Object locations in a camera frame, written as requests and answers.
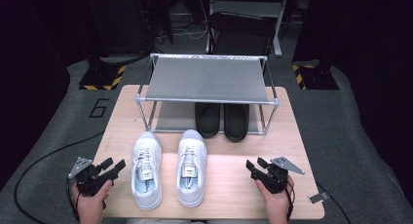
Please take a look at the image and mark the white sneaker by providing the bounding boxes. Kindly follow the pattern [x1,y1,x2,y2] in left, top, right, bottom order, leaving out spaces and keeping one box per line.
[131,131,164,211]
[175,129,208,208]

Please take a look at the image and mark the long black floor cable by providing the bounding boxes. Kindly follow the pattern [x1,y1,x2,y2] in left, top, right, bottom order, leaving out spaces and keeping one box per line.
[316,181,353,224]
[13,130,105,224]

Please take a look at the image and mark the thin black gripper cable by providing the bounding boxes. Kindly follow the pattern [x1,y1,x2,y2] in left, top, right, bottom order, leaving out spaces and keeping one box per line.
[65,177,81,223]
[284,184,296,222]

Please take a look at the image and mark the person's left hand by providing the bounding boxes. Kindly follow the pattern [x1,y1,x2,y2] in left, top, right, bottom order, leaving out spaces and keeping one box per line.
[71,180,114,216]

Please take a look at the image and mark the white metal desk frame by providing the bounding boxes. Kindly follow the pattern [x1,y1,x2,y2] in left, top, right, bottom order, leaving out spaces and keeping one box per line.
[206,0,290,57]

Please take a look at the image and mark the grey tape strip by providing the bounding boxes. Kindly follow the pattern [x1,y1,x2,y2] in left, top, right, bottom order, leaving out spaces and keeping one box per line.
[308,192,329,205]

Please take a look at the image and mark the hazard striped stand base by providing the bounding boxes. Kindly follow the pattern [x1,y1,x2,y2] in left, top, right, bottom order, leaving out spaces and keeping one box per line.
[291,63,340,91]
[78,65,127,92]

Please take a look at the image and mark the person's right hand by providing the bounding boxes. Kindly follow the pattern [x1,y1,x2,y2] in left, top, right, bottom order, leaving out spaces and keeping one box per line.
[254,174,295,217]

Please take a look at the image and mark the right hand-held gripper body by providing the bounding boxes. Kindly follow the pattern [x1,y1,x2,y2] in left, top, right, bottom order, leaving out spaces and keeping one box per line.
[249,156,306,195]

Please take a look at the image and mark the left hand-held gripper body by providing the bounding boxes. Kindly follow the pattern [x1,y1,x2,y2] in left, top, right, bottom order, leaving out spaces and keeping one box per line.
[67,156,119,197]

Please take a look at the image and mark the grey metal shoe rack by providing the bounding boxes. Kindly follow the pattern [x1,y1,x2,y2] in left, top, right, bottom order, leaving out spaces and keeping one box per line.
[134,53,281,135]

